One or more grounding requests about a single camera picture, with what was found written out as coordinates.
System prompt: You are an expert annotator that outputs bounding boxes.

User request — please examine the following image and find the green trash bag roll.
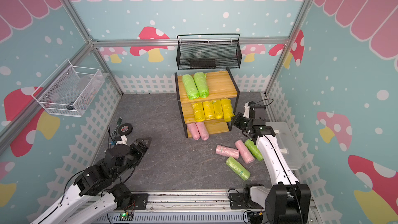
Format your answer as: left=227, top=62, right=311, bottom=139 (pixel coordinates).
left=182, top=74, right=200, bottom=100
left=244, top=140, right=264, bottom=161
left=193, top=72, right=209, bottom=99

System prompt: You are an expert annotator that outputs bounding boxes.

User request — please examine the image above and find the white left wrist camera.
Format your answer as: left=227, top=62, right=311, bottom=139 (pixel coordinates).
left=113, top=135, right=127, bottom=146

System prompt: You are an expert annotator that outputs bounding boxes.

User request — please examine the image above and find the translucent plastic storage box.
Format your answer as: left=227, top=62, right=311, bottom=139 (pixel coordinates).
left=266, top=122, right=304, bottom=170

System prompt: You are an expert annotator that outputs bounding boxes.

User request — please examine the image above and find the pink trash bag roll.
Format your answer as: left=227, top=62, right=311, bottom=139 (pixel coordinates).
left=216, top=145, right=239, bottom=159
left=196, top=122, right=209, bottom=141
left=235, top=140, right=255, bottom=164
left=187, top=123, right=201, bottom=140

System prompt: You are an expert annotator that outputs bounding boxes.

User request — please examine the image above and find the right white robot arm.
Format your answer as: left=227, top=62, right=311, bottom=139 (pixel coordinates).
left=232, top=101, right=311, bottom=224

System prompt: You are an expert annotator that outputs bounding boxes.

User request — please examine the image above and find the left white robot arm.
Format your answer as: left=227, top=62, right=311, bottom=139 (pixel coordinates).
left=34, top=138, right=152, bottom=224

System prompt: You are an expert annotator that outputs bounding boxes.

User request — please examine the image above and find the wooden three-tier shelf black frame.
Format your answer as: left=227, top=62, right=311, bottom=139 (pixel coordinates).
left=175, top=67, right=240, bottom=138

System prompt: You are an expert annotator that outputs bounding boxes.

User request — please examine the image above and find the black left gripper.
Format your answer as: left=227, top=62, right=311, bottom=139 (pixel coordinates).
left=113, top=137, right=153, bottom=179

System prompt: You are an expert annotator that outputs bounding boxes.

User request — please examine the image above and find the green handled ratchet wrench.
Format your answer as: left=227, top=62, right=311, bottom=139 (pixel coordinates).
left=111, top=117, right=123, bottom=138

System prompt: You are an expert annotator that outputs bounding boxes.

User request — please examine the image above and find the green trash bag roll floor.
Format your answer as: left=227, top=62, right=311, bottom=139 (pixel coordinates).
left=226, top=157, right=251, bottom=180

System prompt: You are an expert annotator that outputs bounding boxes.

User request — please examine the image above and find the white wire mesh basket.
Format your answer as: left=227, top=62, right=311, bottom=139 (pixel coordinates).
left=31, top=60, right=107, bottom=117

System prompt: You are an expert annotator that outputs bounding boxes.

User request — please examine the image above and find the black wire mesh basket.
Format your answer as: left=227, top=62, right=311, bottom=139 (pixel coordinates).
left=176, top=33, right=243, bottom=70

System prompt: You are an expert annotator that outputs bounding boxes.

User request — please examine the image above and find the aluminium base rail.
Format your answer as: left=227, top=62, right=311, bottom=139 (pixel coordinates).
left=83, top=189, right=312, bottom=224

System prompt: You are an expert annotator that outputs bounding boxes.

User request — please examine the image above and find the black tape roll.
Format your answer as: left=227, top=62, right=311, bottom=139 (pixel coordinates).
left=118, top=123, right=133, bottom=136

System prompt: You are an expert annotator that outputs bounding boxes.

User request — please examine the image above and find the green circuit board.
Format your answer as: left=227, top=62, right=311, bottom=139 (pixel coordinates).
left=118, top=212, right=134, bottom=222

